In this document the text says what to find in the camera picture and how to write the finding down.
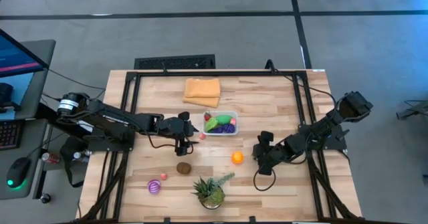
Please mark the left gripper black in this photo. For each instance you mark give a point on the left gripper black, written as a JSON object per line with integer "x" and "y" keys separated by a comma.
{"x": 175, "y": 128}

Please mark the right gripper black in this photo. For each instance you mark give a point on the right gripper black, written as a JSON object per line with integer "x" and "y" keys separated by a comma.
{"x": 269, "y": 153}

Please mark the small pink toy food piece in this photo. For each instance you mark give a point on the small pink toy food piece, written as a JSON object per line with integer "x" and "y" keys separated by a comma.
{"x": 202, "y": 136}
{"x": 163, "y": 176}
{"x": 233, "y": 121}

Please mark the light green toy vegetable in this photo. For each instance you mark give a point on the light green toy vegetable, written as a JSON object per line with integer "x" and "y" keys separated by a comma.
{"x": 210, "y": 125}

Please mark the red toy strawberry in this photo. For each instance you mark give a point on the red toy strawberry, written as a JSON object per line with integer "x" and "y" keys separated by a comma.
{"x": 207, "y": 116}

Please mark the orange toy fruit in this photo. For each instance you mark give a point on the orange toy fruit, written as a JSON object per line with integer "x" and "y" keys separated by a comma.
{"x": 237, "y": 158}

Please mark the green toy cucumber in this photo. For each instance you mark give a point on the green toy cucumber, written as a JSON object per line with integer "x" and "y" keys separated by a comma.
{"x": 223, "y": 119}

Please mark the purple toy blackberry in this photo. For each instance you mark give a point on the purple toy blackberry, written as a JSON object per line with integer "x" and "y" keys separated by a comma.
{"x": 229, "y": 128}

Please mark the brown toy kiwi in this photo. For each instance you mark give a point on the brown toy kiwi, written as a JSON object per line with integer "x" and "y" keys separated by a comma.
{"x": 184, "y": 168}

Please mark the purple striped toy onion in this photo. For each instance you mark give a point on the purple striped toy onion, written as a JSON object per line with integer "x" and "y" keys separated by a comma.
{"x": 154, "y": 187}

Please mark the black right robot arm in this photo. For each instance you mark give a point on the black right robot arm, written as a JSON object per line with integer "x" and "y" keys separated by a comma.
{"x": 321, "y": 127}

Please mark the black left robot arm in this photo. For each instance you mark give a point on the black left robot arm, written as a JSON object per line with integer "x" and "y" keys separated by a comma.
{"x": 117, "y": 118}

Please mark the clear plastic tupperware container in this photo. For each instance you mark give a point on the clear plastic tupperware container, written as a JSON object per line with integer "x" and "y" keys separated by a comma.
{"x": 234, "y": 114}

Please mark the orange folded cloth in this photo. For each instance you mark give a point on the orange folded cloth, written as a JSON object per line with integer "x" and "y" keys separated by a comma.
{"x": 202, "y": 90}

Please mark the succulent plant in black pot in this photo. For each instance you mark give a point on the succulent plant in black pot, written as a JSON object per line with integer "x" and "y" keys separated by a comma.
{"x": 210, "y": 192}

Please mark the black floor vent grille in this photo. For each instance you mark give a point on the black floor vent grille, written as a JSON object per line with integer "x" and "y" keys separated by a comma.
{"x": 174, "y": 62}

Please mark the small white capped bottle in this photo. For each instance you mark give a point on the small white capped bottle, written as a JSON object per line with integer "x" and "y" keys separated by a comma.
{"x": 80, "y": 155}

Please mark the red soda can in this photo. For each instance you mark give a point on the red soda can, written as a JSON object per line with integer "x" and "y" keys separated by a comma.
{"x": 51, "y": 158}

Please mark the grey desk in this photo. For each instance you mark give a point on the grey desk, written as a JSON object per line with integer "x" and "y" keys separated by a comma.
{"x": 40, "y": 83}

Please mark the grey floor stand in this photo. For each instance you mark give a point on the grey floor stand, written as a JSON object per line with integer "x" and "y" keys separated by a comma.
{"x": 414, "y": 109}

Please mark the black round caster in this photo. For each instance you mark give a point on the black round caster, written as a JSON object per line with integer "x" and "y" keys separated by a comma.
{"x": 45, "y": 198}

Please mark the black computer mouse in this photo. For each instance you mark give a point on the black computer mouse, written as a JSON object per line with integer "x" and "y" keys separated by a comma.
{"x": 17, "y": 172}

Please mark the black keyboard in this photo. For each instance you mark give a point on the black keyboard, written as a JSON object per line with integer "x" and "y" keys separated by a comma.
{"x": 10, "y": 133}

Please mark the computer monitor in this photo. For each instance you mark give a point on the computer monitor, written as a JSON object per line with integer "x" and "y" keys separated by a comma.
{"x": 16, "y": 57}

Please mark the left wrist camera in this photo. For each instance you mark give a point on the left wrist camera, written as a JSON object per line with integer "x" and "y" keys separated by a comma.
{"x": 184, "y": 116}

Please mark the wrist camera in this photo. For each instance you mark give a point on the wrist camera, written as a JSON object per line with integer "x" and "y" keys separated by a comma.
{"x": 184, "y": 116}
{"x": 268, "y": 137}

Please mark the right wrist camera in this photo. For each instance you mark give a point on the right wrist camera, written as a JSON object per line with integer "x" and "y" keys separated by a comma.
{"x": 268, "y": 137}

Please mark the black aluminium table frame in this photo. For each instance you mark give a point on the black aluminium table frame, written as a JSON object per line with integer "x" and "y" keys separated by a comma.
{"x": 217, "y": 73}

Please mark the black frame bracket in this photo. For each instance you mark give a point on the black frame bracket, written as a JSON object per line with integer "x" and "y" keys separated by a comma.
{"x": 252, "y": 219}
{"x": 166, "y": 220}

